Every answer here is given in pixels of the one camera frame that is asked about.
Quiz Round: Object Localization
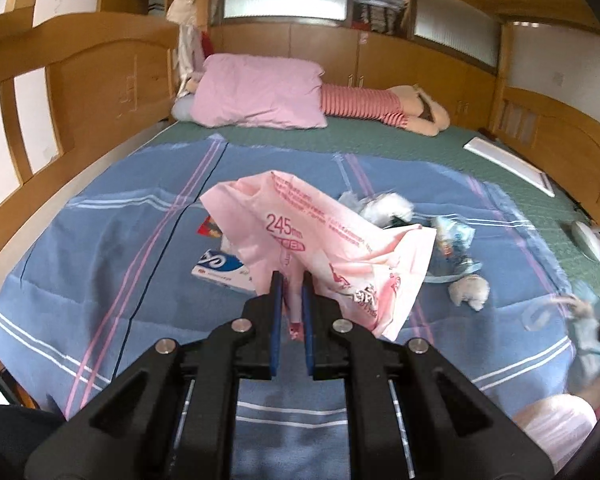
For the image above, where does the narrow frosted window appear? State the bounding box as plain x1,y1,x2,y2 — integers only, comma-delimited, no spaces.
412,0,498,68

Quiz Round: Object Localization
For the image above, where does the blue and white box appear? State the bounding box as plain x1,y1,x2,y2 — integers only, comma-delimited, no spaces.
190,247,258,295

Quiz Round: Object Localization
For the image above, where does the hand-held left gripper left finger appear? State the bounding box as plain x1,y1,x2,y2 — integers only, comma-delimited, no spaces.
24,270,285,480

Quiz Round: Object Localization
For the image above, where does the green bed mat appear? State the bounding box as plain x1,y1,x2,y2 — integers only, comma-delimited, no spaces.
150,122,600,311

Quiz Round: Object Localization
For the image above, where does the small crumpled white tissue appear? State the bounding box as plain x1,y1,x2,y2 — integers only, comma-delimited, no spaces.
447,276,490,311

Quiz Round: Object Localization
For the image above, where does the blue striped blanket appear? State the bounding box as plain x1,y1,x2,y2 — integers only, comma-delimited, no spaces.
0,134,576,480

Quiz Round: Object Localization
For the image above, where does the wooden headboard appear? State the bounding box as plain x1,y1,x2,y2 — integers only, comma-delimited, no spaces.
0,12,181,241

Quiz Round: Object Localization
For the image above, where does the striped plush doll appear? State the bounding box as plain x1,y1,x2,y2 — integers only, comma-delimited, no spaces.
320,84,451,137

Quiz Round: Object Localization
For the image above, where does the crumpled printed wrapper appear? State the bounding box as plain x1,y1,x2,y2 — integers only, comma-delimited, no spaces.
430,215,476,257

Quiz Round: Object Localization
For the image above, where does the pink pillow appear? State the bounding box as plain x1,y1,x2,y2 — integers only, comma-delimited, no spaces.
189,54,328,129

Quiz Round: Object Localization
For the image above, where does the shelf clutter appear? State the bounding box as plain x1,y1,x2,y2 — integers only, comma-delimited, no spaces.
352,0,411,36

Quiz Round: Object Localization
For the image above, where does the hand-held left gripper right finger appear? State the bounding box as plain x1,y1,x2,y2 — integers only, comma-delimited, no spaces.
302,271,553,480

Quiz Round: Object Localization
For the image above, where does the white hanging cloth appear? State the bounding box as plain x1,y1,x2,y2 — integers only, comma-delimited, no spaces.
176,22,215,86

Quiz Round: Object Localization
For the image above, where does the clear plastic wrap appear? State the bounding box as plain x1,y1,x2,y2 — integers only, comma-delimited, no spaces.
424,257,482,283

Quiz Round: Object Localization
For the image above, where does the pink plastic bag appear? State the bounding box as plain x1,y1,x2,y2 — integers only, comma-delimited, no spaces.
200,170,437,343

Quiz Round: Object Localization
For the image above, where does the large crumpled white tissue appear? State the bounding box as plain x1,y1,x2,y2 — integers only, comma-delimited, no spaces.
365,192,413,223

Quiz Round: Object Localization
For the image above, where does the pale blue cushion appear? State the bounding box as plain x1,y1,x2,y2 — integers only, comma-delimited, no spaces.
171,95,196,122

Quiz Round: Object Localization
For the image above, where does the red snack packet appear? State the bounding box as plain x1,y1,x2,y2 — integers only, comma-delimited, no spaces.
197,215,224,238

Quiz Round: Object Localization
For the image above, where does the long white board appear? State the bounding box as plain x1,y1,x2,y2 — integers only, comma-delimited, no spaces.
463,136,556,198

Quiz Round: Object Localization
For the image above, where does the person's knee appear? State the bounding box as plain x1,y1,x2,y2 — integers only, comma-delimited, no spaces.
512,394,597,471

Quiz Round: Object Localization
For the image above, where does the wooden footboard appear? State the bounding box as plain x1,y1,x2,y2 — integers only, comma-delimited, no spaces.
487,85,600,221

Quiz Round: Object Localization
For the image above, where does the white device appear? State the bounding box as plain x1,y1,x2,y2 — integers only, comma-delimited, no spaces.
571,220,600,262

